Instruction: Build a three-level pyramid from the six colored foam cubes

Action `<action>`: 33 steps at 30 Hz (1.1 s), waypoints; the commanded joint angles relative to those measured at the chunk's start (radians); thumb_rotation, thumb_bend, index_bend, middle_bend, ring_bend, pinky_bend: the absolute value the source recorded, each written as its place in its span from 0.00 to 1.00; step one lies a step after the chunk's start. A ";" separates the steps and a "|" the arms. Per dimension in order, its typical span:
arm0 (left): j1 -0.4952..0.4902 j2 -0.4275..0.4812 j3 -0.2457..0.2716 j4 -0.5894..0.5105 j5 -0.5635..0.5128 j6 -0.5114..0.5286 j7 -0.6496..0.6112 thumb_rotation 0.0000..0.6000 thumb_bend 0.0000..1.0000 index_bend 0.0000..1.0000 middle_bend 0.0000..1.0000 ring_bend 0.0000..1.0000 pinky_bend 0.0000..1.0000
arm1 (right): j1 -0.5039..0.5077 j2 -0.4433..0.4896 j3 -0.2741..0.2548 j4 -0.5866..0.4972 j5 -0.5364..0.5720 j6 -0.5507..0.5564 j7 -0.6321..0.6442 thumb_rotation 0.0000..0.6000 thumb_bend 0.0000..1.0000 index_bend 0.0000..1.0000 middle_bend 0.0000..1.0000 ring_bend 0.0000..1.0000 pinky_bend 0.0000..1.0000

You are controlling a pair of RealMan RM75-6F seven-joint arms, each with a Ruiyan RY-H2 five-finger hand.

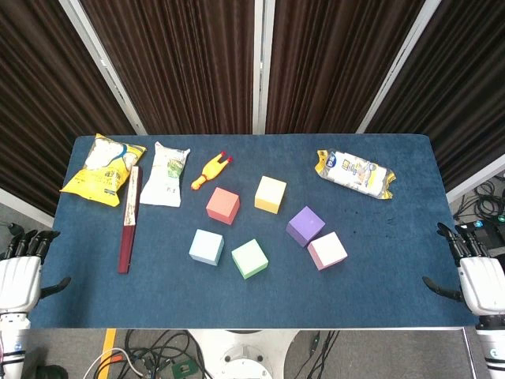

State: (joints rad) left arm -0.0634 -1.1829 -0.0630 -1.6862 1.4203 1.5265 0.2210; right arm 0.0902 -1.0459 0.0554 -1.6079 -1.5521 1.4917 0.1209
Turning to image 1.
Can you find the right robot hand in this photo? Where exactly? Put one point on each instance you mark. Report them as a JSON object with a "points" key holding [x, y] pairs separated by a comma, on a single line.
{"points": [[483, 284]]}

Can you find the yellow foam cube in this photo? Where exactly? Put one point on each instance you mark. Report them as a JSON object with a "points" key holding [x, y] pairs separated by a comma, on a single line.
{"points": [[270, 193]]}

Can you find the green circuit board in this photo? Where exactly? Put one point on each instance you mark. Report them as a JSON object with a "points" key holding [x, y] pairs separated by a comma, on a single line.
{"points": [[183, 370]]}

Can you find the light blue foam cube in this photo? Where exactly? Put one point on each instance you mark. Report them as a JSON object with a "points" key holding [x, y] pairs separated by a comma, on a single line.
{"points": [[206, 246]]}

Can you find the white partition post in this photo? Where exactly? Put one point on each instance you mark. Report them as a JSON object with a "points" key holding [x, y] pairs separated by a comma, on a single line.
{"points": [[105, 67], [396, 67], [263, 67]]}

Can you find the white snack bag green print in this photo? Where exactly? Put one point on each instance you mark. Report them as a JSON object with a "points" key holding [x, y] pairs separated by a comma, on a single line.
{"points": [[165, 177]]}

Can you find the blue table cloth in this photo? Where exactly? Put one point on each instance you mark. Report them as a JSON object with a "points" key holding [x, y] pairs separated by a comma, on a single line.
{"points": [[236, 300]]}

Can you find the pink foam cube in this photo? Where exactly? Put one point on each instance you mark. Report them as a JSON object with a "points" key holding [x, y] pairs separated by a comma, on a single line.
{"points": [[327, 250]]}

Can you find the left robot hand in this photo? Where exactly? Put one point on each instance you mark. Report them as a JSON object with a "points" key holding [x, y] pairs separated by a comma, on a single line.
{"points": [[19, 284]]}

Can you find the brown curtain panel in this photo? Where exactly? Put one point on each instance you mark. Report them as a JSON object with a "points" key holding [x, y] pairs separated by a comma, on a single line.
{"points": [[335, 67], [465, 98], [177, 67], [39, 98]]}

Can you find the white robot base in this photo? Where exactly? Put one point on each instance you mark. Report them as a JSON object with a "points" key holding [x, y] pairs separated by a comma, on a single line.
{"points": [[240, 355]]}

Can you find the yellow popcorn snack bag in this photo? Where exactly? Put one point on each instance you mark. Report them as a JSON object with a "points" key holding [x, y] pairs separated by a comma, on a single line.
{"points": [[100, 173]]}

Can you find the red foam cube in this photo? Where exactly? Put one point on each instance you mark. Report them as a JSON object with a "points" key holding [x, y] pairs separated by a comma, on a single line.
{"points": [[223, 205]]}

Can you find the purple foam cube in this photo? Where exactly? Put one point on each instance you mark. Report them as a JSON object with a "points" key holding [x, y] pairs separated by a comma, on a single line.
{"points": [[305, 226]]}

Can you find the white yellow snack packet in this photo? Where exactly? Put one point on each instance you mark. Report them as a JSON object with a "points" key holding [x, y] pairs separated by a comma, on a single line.
{"points": [[355, 171]]}

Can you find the green foam cube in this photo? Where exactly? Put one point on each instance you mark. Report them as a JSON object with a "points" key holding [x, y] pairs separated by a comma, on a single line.
{"points": [[249, 258]]}

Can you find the black device green lights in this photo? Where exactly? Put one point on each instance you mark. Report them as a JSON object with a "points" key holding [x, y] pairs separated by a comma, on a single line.
{"points": [[497, 233]]}

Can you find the white partition base bar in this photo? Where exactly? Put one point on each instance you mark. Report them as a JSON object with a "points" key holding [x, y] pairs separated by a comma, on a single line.
{"points": [[473, 183], [23, 207]]}

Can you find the yellow rubber chicken toy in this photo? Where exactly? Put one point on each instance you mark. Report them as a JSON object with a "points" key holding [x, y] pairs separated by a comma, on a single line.
{"points": [[211, 169]]}

